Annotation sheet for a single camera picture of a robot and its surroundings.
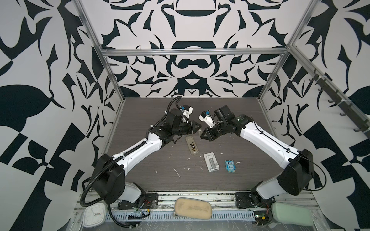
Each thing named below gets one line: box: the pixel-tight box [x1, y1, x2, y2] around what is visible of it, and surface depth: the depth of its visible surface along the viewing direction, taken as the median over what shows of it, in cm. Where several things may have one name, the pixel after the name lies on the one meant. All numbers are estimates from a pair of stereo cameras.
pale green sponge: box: [271, 202, 314, 227], surface depth 70 cm
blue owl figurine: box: [224, 159, 237, 173], surface depth 86 cm
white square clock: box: [82, 203, 107, 228], surface depth 69 cm
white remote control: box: [185, 135, 199, 155], surface depth 95 cm
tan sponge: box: [173, 197, 213, 220], surface depth 70 cm
